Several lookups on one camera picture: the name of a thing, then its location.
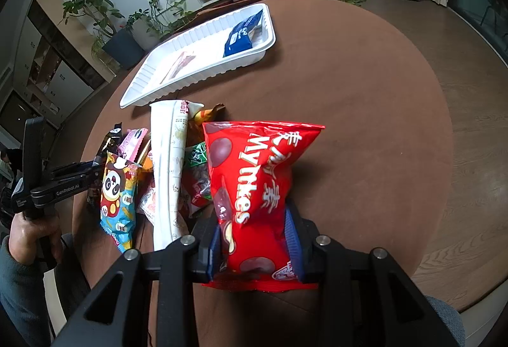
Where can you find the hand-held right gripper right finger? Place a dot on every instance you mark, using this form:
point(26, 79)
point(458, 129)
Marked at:
point(293, 244)

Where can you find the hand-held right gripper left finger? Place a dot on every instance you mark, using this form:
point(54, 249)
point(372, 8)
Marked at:
point(213, 255)

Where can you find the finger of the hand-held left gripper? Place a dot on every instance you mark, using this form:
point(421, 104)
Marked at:
point(75, 169)

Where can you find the black snack packet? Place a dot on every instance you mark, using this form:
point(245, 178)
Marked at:
point(111, 138)

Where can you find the panda print snack packet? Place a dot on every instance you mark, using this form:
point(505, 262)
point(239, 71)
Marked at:
point(117, 192)

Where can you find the pink snack packet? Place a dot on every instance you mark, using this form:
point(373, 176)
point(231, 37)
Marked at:
point(133, 142)

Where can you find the red snack bag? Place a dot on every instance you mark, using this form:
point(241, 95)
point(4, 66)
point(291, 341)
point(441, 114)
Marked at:
point(258, 180)

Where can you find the green snack packet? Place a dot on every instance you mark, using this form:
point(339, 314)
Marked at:
point(197, 156)

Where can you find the white plastic tray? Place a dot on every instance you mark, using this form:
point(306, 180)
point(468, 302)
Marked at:
point(206, 49)

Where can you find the person's left forearm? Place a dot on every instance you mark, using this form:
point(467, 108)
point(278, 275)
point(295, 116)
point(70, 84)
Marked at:
point(20, 299)

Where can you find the person's left hand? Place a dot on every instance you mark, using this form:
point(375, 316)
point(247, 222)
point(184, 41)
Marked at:
point(24, 240)

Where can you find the dark red snack packet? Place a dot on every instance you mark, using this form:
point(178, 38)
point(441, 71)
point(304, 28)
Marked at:
point(197, 188)

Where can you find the orange snack packet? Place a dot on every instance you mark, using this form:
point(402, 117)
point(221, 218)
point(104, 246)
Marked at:
point(146, 158)

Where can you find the white red-print snack packet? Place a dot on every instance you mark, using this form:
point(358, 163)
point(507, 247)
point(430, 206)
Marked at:
point(147, 200)

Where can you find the long white snack packet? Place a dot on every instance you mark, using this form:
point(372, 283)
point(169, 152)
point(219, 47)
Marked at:
point(166, 172)

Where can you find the wooden shelf cabinet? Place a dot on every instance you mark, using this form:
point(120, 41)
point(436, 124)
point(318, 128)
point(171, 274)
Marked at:
point(47, 65)

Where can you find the tall leafy plant grey pot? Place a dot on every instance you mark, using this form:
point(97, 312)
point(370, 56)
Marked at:
point(123, 49)

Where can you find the gold orange snack wrapper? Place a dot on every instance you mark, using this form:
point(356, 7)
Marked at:
point(204, 115)

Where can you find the white translucent snack packet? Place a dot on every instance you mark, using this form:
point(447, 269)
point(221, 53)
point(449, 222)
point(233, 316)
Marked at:
point(178, 67)

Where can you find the small plant white pot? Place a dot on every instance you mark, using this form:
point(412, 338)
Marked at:
point(145, 33)

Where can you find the grey cloth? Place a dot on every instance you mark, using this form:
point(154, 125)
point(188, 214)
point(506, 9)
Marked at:
point(446, 323)

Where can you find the blue snack packet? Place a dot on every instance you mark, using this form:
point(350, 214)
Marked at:
point(240, 37)

